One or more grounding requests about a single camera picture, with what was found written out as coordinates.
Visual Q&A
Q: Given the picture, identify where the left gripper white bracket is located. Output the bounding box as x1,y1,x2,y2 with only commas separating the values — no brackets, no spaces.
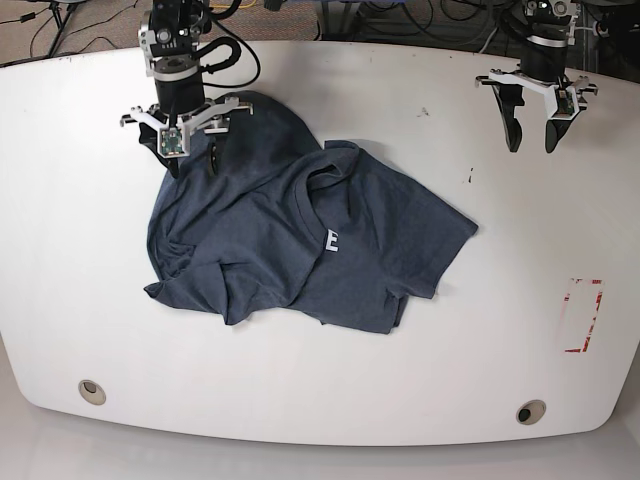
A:
475,69,599,153

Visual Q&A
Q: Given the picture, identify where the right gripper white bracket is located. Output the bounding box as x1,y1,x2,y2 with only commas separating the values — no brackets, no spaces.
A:
119,95,254,179

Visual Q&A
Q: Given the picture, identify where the dark blue t-shirt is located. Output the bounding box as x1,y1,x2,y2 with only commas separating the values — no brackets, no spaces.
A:
145,91,477,334

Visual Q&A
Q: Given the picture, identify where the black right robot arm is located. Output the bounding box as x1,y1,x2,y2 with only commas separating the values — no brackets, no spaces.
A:
120,1,253,178

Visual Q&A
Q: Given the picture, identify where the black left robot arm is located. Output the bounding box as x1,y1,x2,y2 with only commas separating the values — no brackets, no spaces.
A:
475,1,598,153

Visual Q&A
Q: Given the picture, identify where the black tripod stand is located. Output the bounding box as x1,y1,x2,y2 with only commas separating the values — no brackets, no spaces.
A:
46,0,80,59

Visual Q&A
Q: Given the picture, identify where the red tape marking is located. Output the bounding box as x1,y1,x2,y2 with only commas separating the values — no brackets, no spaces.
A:
558,278,604,353

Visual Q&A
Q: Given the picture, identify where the left table grommet hole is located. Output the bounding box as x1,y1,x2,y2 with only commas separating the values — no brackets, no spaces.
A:
78,380,106,406

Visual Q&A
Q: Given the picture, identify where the table grommet hole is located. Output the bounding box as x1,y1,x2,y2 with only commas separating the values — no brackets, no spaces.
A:
516,399,546,426
78,380,106,406

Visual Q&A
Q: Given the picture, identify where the right table grommet hole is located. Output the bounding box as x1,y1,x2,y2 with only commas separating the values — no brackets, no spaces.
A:
516,399,546,426

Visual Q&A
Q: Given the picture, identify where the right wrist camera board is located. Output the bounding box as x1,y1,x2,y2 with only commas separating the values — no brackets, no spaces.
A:
157,127,188,158

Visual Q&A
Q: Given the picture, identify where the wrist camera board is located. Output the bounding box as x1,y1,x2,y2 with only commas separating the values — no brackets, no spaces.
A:
157,127,188,158
554,88,575,118

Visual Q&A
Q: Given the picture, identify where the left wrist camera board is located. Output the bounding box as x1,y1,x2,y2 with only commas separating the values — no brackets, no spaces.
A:
554,88,575,118

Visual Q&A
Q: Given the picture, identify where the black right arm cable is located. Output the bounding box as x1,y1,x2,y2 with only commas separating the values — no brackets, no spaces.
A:
199,19,262,91

